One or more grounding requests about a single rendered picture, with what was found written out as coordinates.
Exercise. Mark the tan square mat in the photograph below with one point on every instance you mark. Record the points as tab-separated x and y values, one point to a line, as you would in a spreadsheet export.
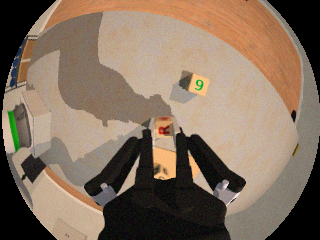
167	159

